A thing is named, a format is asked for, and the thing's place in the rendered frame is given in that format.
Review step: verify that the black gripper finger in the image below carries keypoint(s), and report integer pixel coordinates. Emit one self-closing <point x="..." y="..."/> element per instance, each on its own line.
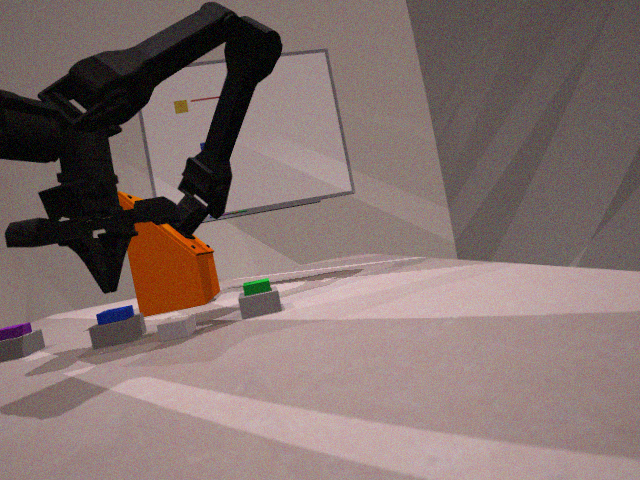
<point x="91" y="252"/>
<point x="115" y="245"/>

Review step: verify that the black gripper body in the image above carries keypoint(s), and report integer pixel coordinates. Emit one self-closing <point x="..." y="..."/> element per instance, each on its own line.
<point x="38" y="232"/>

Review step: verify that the blue button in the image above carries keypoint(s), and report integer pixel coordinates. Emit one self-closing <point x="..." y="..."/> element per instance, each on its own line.
<point x="117" y="326"/>

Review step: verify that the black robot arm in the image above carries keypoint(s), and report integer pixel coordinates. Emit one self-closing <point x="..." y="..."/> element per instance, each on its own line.
<point x="113" y="86"/>

